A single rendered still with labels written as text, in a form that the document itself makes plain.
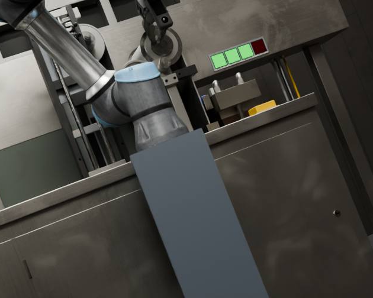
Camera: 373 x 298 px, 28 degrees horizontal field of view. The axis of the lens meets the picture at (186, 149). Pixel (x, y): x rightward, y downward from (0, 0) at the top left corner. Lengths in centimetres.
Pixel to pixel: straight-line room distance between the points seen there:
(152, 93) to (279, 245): 65
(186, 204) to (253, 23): 130
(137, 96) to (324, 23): 137
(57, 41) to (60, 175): 81
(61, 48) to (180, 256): 65
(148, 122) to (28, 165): 90
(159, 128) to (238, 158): 41
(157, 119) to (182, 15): 108
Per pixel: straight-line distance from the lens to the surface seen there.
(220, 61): 295
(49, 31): 207
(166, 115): 196
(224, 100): 254
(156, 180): 190
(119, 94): 201
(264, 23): 307
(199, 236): 190
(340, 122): 327
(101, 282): 216
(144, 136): 196
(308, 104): 236
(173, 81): 247
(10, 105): 279
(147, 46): 255
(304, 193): 234
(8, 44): 292
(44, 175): 276
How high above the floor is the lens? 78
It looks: 3 degrees up
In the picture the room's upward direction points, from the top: 22 degrees counter-clockwise
